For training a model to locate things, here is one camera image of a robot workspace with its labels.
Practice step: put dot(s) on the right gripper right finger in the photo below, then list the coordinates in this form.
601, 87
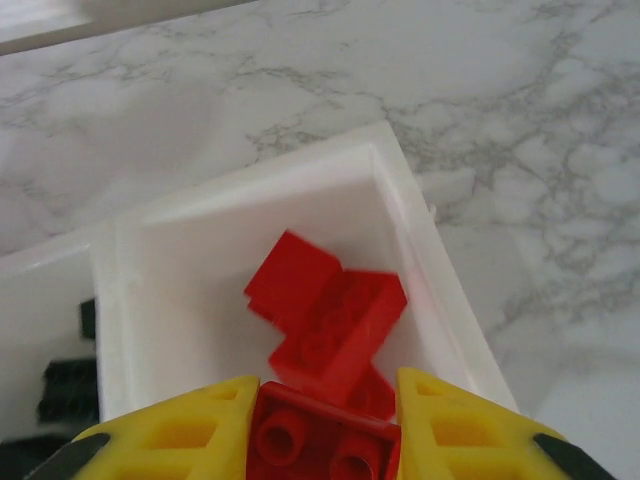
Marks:
460, 440

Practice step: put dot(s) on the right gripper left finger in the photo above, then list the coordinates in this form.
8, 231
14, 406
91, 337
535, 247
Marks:
175, 440

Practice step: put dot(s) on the red lego brick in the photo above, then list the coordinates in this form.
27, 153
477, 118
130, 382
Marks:
375, 395
320, 440
290, 280
350, 320

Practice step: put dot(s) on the black lego brick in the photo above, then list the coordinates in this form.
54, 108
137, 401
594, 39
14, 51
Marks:
70, 390

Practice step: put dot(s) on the white rectangular plastic container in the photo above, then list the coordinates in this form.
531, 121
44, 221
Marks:
200, 250
40, 300

